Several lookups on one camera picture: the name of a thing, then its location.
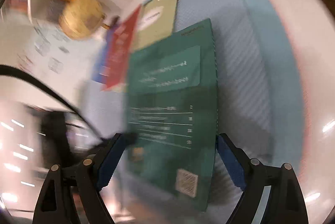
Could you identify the dark green book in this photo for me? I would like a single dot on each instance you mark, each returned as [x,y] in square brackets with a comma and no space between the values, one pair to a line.
[170,98]

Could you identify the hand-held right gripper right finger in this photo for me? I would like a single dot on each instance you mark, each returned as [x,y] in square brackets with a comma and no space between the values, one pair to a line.
[230,163]

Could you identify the olive green book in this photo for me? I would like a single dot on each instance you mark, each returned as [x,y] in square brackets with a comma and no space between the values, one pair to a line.
[159,17]

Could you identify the blue book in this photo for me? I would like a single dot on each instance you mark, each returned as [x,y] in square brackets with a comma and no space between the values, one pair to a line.
[100,67]

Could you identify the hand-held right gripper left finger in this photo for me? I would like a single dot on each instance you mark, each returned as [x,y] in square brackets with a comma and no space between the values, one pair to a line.
[110,163]

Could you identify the antique yellow globe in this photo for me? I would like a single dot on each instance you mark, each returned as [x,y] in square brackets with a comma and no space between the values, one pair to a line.
[81,17]

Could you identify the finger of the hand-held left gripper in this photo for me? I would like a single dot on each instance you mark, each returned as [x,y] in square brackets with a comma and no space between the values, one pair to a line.
[130,139]

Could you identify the red book with white panel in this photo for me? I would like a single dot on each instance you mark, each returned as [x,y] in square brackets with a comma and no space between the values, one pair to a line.
[119,56]

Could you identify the light blue textured mat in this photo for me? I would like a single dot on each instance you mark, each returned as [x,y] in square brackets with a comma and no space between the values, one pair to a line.
[248,69]

